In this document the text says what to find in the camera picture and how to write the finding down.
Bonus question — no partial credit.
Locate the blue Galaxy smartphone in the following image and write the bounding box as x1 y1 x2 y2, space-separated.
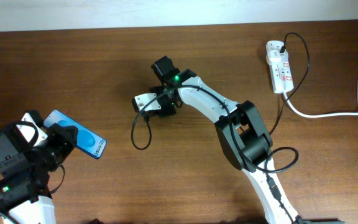
44 110 108 159

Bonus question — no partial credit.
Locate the black charger cable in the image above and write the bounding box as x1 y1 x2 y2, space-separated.
142 32 310 135

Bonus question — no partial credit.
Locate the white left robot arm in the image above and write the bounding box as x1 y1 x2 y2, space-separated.
0 121 78 223

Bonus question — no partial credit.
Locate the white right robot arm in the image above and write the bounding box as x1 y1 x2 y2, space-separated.
146 56 305 223

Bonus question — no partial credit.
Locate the white charger plug adapter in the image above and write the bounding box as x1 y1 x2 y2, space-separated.
266 49 288 65

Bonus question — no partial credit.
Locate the white power strip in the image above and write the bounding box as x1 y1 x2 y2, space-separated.
266 40 294 94

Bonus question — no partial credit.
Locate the white power strip cord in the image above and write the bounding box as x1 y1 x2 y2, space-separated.
282 55 358 119

